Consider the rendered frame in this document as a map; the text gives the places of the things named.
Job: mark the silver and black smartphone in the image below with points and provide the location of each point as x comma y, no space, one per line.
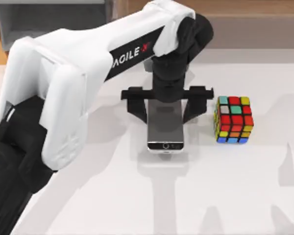
165,129

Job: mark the pale grey rounded box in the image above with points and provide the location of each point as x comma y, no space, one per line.
148,65

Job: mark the multicoloured puzzle cube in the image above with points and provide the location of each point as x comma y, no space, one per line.
235,120

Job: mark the grey cabinet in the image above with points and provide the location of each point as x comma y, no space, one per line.
51,17

